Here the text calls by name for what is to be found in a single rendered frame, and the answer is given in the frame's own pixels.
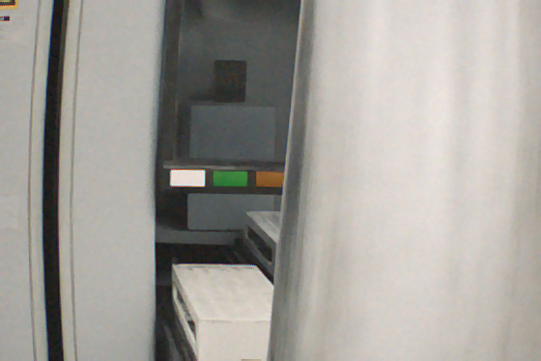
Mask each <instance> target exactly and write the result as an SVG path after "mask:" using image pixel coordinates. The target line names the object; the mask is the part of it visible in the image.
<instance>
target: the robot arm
mask: <svg viewBox="0 0 541 361"><path fill-rule="evenodd" d="M300 2H301V10H300V19H299V35H298V46H297V55H296V64H295V74H294V85H293V94H292V104H291V114H290V123H289V135H288V145H287V154H286V165H285V176H284V186H283V196H282V206H281V217H280V227H279V237H278V247H277V257H276V268H275V277H274V287H273V297H272V307H271V316H270V334H269V344H268V353H267V361H541V0H301V1H300Z"/></svg>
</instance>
